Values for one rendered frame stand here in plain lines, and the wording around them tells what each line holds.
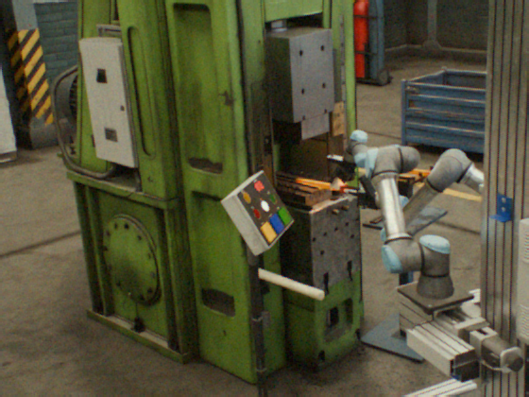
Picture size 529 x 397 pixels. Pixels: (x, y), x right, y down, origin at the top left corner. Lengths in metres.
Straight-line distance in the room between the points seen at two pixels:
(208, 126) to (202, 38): 0.42
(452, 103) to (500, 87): 4.80
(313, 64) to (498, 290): 1.42
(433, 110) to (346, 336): 3.89
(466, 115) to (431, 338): 4.76
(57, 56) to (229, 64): 6.19
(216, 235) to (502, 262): 1.62
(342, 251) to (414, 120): 4.00
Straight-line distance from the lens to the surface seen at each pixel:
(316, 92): 3.98
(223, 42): 3.76
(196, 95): 4.06
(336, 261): 4.24
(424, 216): 4.40
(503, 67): 3.01
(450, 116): 7.85
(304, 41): 3.88
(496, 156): 3.10
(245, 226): 3.48
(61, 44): 9.84
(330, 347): 4.41
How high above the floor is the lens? 2.30
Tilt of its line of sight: 20 degrees down
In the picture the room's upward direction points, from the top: 3 degrees counter-clockwise
